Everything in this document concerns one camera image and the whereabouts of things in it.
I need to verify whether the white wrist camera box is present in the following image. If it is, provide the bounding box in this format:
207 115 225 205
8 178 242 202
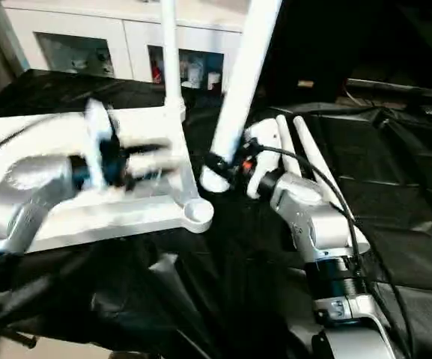
84 99 122 192
243 118 283 200

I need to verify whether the long dark metal bar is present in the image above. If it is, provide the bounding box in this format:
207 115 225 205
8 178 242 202
344 78 432 99

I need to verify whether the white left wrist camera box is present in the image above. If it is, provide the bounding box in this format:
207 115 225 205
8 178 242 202
84 99 122 192

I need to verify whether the white plastic table leg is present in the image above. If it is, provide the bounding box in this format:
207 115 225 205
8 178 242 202
275 114 303 177
293 115 371 252
161 0 186 114
199 0 285 193

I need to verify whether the black shiny mat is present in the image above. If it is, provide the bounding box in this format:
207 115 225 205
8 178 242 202
0 69 432 359

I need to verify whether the white glass-door cabinet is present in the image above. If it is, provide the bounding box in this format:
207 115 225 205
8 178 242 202
1 0 255 93

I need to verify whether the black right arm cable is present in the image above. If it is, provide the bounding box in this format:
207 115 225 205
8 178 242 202
251 140 416 359

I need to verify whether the red bottle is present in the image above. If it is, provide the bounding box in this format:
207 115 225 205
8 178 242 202
153 55 165 84

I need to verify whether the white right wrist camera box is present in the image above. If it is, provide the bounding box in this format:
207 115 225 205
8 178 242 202
243 118 283 200

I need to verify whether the white plastic table top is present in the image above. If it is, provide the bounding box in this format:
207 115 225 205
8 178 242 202
0 104 216 256

